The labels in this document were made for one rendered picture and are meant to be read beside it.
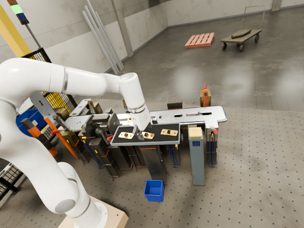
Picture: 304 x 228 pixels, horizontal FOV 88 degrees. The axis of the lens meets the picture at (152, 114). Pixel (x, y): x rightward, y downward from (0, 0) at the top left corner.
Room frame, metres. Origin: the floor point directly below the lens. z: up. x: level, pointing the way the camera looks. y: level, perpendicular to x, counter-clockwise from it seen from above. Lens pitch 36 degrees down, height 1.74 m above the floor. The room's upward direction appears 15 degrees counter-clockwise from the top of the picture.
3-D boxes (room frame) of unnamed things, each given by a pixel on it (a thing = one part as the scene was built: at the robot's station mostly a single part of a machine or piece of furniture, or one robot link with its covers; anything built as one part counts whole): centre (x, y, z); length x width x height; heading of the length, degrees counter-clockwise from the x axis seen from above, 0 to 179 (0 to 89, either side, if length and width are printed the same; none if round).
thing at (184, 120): (1.02, 0.16, 1.00); 1.38 x 0.22 x 0.02; 72
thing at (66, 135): (0.99, 0.68, 0.87); 0.10 x 0.07 x 0.35; 162
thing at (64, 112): (1.37, 0.84, 0.88); 0.08 x 0.08 x 0.36; 72
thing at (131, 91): (0.62, 0.06, 1.44); 0.09 x 0.08 x 0.13; 25
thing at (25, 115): (1.20, 1.07, 1.09); 0.30 x 0.17 x 0.13; 161
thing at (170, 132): (0.59, -0.06, 1.17); 0.08 x 0.04 x 0.01; 60
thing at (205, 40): (5.99, -2.44, 0.06); 1.29 x 0.89 x 0.12; 146
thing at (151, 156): (0.63, 0.06, 0.92); 0.10 x 0.08 x 0.45; 72
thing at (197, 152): (0.56, -0.19, 0.92); 0.08 x 0.08 x 0.44; 72
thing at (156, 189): (0.54, 0.11, 0.74); 0.11 x 0.10 x 0.09; 72
